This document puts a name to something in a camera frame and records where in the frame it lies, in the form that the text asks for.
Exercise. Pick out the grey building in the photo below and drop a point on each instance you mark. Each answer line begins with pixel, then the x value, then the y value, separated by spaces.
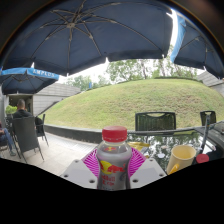
pixel 53 95

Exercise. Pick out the large dark blue parasol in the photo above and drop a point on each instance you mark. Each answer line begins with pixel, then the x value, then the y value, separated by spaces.
pixel 83 36

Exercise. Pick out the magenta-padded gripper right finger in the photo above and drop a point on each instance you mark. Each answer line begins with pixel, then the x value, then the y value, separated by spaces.
pixel 148 171

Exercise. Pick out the wide black plastic chair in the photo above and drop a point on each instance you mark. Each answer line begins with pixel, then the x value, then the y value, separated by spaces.
pixel 155 121

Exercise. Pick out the clear red-capped drink bottle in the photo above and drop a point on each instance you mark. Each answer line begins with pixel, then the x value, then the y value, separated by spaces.
pixel 114 160

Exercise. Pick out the person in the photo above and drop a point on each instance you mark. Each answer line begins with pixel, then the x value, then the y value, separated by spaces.
pixel 21 111
pixel 6 136

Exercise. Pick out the dark blue parasol, light trim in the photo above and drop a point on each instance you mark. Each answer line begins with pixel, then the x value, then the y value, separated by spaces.
pixel 200 50

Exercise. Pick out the narrow black plastic chair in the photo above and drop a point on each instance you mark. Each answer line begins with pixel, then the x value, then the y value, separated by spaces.
pixel 208 117

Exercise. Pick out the dark wicker chair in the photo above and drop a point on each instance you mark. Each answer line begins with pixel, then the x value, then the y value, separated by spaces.
pixel 25 133

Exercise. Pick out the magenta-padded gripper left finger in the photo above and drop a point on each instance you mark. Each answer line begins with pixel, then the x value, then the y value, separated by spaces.
pixel 78 171

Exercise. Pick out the blue parasol with white lettering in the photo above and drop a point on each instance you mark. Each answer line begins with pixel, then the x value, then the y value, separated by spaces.
pixel 23 80

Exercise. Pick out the black slim-legged chair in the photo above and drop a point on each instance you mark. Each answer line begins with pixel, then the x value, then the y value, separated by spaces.
pixel 41 130

